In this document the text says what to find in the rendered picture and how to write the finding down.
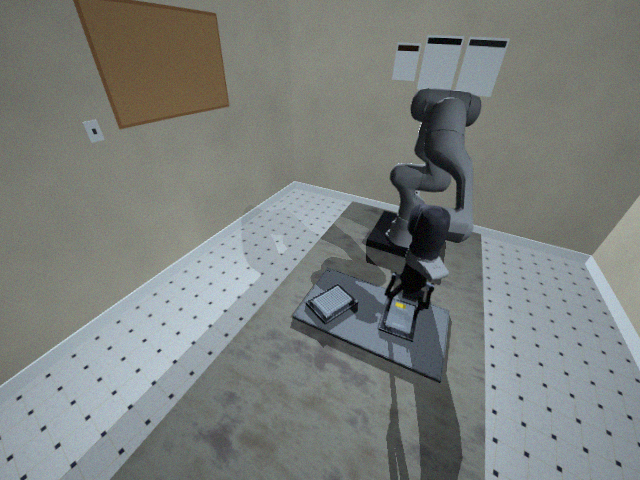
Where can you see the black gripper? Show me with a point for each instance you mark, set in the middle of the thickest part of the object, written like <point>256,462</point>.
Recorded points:
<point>413,276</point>

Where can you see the clear rectangular plastic lid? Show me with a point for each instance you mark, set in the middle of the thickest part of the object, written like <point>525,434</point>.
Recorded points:
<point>400,316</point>

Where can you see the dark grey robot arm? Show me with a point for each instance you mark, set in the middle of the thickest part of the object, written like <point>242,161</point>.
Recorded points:
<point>443,143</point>

